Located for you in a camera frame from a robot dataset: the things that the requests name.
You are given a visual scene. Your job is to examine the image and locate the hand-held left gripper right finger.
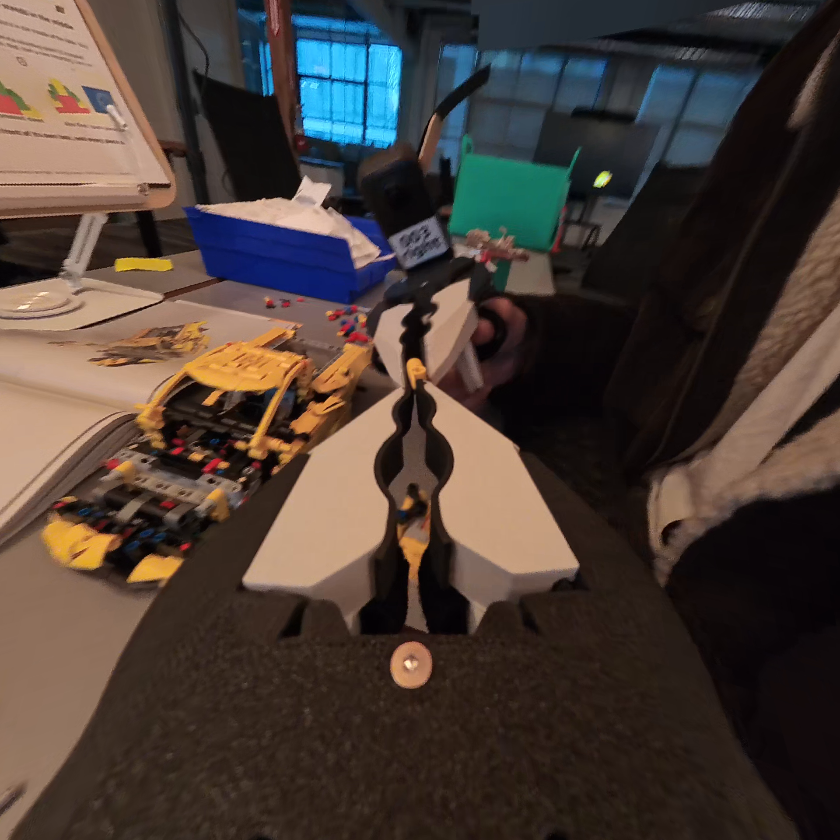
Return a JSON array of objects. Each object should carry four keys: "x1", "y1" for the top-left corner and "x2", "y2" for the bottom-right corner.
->
[{"x1": 419, "y1": 382, "x2": 581, "y2": 610}]

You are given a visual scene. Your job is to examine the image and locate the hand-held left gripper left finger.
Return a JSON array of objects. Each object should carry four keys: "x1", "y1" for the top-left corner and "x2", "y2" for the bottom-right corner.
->
[{"x1": 243, "y1": 386, "x2": 413, "y2": 618}]

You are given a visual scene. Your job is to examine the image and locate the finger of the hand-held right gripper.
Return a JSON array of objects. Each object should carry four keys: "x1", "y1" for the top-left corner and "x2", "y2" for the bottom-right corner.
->
[
  {"x1": 420, "y1": 281, "x2": 480, "y2": 385},
  {"x1": 369, "y1": 303, "x2": 421, "y2": 391}
]

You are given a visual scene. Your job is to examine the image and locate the yellow brick subassembly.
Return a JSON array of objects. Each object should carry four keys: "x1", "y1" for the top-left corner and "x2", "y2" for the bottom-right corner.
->
[{"x1": 397, "y1": 484, "x2": 434, "y2": 578}]

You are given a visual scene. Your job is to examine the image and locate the yellow brick car model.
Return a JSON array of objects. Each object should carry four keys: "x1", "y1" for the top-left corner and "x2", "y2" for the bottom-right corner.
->
[{"x1": 41, "y1": 326, "x2": 375, "y2": 586}]

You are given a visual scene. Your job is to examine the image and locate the grey desk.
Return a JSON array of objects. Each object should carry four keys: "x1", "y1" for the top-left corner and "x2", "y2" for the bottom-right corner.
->
[{"x1": 0, "y1": 249, "x2": 408, "y2": 828}]

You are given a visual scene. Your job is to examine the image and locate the person's right hand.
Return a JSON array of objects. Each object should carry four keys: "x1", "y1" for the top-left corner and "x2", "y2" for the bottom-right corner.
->
[{"x1": 433, "y1": 297, "x2": 532, "y2": 409}]

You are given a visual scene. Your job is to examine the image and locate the pile of small coloured pins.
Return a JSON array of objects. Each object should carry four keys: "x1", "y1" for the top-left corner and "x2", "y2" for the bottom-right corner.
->
[{"x1": 262, "y1": 295, "x2": 371, "y2": 345}]

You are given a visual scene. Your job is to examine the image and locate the white paper bags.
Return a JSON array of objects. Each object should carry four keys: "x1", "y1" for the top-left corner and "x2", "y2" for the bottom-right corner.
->
[{"x1": 197, "y1": 176, "x2": 383, "y2": 270}]

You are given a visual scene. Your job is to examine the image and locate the large paned window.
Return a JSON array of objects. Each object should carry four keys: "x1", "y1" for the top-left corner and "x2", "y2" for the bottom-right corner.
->
[{"x1": 295, "y1": 36, "x2": 403, "y2": 148}]

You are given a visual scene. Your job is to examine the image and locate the blue plastic bin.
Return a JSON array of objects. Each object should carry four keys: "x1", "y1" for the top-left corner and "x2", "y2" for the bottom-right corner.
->
[{"x1": 184, "y1": 205, "x2": 395, "y2": 306}]

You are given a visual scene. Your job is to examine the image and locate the black monitor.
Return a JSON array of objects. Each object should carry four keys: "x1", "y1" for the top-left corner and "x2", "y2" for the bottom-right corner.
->
[{"x1": 193, "y1": 69, "x2": 303, "y2": 217}]

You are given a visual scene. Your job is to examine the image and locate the brown pillar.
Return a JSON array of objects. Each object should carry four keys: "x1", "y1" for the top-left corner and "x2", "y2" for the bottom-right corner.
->
[{"x1": 262, "y1": 0, "x2": 299, "y2": 152}]

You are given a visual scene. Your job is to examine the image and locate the dark monitor with light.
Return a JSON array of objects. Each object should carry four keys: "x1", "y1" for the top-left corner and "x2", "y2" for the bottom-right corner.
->
[{"x1": 535, "y1": 108, "x2": 664, "y2": 198}]

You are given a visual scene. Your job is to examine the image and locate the open instruction booklet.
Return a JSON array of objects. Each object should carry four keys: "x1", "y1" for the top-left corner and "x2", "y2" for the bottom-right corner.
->
[{"x1": 0, "y1": 298, "x2": 303, "y2": 546}]

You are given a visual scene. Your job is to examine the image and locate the white document stand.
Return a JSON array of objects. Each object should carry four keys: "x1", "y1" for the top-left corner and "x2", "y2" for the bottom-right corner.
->
[{"x1": 0, "y1": 105, "x2": 173, "y2": 332}]

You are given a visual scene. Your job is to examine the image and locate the instruction sheet on stand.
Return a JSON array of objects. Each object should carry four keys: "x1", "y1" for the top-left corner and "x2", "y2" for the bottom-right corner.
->
[{"x1": 0, "y1": 0, "x2": 177, "y2": 214}]

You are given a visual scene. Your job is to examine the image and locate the printed paper sheet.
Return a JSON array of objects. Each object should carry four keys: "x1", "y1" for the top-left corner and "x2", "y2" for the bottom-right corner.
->
[{"x1": 0, "y1": 0, "x2": 168, "y2": 188}]

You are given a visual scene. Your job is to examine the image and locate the green tote with handle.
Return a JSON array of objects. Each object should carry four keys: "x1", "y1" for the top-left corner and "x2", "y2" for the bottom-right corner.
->
[{"x1": 453, "y1": 134, "x2": 581, "y2": 253}]

